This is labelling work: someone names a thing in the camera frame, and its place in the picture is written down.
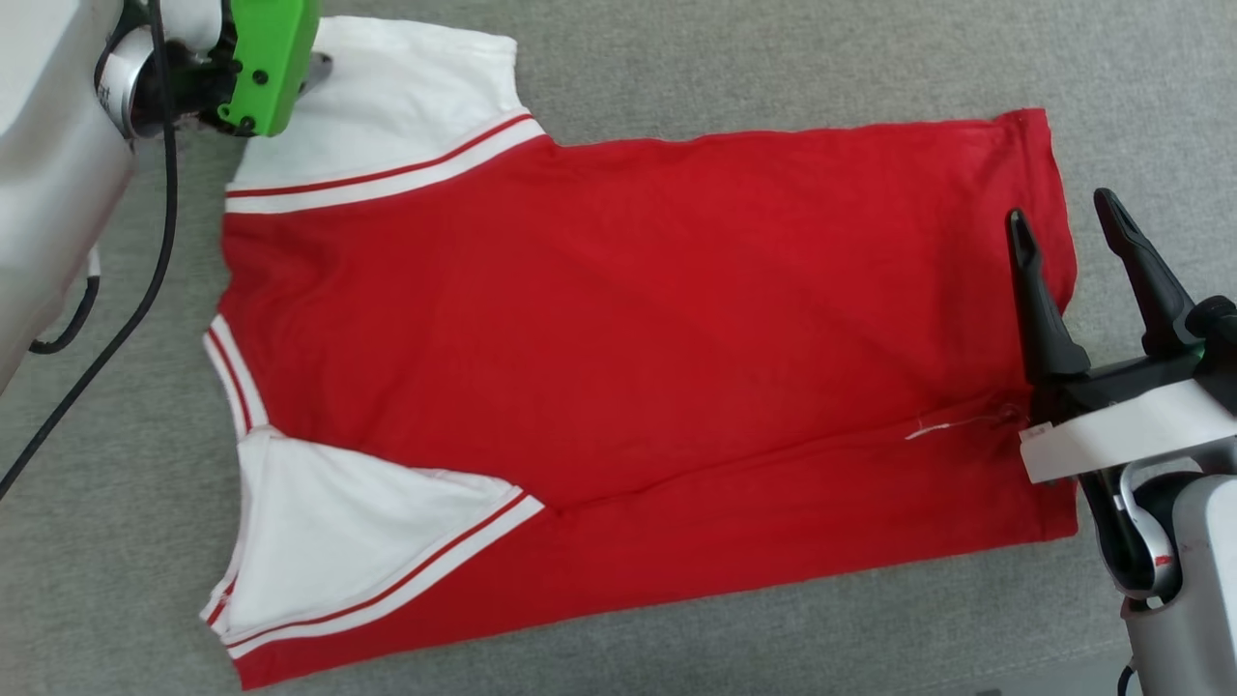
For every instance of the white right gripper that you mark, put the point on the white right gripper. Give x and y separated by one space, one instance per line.
1131 425

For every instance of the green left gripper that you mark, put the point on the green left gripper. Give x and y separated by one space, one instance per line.
271 58

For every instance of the red and white T-shirt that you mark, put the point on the red and white T-shirt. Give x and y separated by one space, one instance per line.
628 338

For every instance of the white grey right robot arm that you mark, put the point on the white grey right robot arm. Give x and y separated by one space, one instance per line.
1189 580

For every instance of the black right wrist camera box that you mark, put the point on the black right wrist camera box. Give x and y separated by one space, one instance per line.
1218 333

